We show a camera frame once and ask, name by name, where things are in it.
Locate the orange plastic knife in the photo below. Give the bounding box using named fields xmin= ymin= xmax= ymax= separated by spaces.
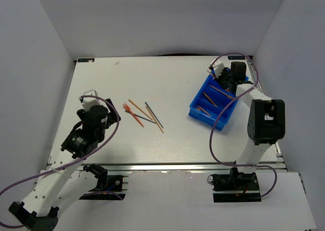
xmin=203 ymin=92 xmax=218 ymax=107

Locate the orange spoon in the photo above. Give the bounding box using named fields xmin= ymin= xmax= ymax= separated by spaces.
xmin=197 ymin=105 xmax=211 ymax=117

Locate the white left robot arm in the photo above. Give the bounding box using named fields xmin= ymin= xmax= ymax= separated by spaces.
xmin=9 ymin=104 xmax=120 ymax=230

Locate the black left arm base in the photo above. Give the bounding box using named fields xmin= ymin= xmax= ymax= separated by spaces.
xmin=80 ymin=164 xmax=127 ymax=201

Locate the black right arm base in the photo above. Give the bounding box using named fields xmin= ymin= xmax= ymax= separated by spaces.
xmin=207 ymin=168 xmax=262 ymax=203

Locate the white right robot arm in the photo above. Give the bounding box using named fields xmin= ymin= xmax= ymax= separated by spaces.
xmin=213 ymin=61 xmax=285 ymax=190

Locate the blue divided plastic tray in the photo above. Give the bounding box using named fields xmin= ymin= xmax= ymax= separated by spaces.
xmin=189 ymin=75 xmax=237 ymax=131

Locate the dark blue chopstick long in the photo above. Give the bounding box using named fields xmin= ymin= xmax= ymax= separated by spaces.
xmin=125 ymin=110 xmax=156 ymax=124

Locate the red-orange plastic fork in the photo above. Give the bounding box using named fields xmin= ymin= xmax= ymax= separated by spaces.
xmin=122 ymin=103 xmax=144 ymax=127

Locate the orange chopstick upper left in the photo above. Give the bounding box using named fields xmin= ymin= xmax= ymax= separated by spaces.
xmin=128 ymin=99 xmax=152 ymax=120

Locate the orange chopstick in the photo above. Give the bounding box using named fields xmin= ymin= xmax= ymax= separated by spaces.
xmin=145 ymin=106 xmax=164 ymax=134
xmin=128 ymin=99 xmax=152 ymax=120

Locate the orange chopstick middle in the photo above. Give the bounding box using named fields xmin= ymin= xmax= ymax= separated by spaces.
xmin=145 ymin=106 xmax=164 ymax=134

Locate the dark blue chopstick short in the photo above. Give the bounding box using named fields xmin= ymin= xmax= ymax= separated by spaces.
xmin=144 ymin=102 xmax=164 ymax=128

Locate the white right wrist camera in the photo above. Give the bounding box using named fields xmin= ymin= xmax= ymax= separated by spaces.
xmin=209 ymin=60 xmax=225 ymax=77

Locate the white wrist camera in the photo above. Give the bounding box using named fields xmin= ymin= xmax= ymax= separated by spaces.
xmin=209 ymin=60 xmax=225 ymax=77
xmin=79 ymin=89 xmax=101 ymax=112

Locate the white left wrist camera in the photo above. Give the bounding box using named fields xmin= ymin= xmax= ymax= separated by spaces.
xmin=79 ymin=89 xmax=101 ymax=112

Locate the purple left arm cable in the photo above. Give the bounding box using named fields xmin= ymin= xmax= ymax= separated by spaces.
xmin=0 ymin=95 xmax=120 ymax=228

